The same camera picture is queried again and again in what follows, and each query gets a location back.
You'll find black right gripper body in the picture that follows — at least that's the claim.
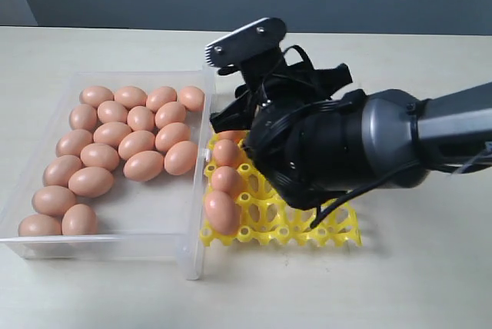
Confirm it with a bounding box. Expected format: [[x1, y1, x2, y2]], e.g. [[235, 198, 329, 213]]
[[232, 76, 300, 129]]

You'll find brown egg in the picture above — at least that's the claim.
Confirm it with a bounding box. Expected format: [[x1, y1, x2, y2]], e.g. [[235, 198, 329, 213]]
[[145, 86, 177, 112], [118, 130, 155, 161], [97, 101, 128, 124], [42, 155, 82, 187], [127, 106, 155, 131], [32, 185, 77, 217], [178, 85, 205, 112], [79, 85, 114, 108], [55, 129, 93, 157], [80, 143, 120, 172], [68, 167, 115, 198], [204, 191, 241, 235], [123, 151, 164, 182], [18, 214, 62, 237], [155, 122, 191, 152], [218, 131, 247, 142], [212, 139, 242, 168], [164, 141, 198, 175], [93, 121, 131, 148], [61, 204, 98, 235], [69, 104, 98, 131], [155, 101, 187, 129], [210, 166, 244, 198], [114, 86, 147, 110]]

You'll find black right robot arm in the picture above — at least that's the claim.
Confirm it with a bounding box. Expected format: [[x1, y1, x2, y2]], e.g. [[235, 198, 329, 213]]
[[210, 76, 491, 210]]

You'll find yellow plastic egg tray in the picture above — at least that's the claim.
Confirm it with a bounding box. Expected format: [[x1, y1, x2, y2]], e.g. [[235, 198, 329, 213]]
[[199, 128, 364, 248]]

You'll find clear plastic bin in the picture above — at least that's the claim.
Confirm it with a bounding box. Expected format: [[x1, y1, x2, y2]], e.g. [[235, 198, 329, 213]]
[[1, 67, 215, 280]]

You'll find black cable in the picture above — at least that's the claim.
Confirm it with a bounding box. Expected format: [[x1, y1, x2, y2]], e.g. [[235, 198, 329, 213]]
[[261, 44, 492, 230]]

